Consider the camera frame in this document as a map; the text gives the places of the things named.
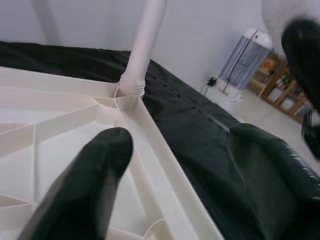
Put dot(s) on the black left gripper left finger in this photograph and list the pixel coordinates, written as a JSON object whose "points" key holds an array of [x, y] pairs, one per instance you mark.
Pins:
{"points": [[82, 187]]}

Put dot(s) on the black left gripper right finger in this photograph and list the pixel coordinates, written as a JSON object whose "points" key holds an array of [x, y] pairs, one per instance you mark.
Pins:
{"points": [[275, 190]]}

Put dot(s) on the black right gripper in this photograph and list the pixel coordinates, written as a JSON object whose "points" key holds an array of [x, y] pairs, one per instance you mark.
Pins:
{"points": [[312, 135]]}

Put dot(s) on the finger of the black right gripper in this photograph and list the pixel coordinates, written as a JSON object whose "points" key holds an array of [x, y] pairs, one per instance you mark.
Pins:
{"points": [[302, 55]]}

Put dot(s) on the white plastic children table top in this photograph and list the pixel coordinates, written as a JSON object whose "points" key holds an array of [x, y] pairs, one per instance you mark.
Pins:
{"points": [[75, 117]]}

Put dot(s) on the wooden bookshelf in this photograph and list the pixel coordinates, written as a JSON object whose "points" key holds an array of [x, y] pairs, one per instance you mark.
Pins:
{"points": [[280, 92]]}

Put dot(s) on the white tower appliance with grille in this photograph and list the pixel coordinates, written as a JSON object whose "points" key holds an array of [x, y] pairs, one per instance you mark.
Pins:
{"points": [[247, 60]]}

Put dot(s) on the black tablecloth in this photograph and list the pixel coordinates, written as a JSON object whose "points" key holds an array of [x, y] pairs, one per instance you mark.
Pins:
{"points": [[200, 140]]}

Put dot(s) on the black power plug adapter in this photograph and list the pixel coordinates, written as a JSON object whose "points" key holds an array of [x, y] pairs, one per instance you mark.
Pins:
{"points": [[211, 81]]}

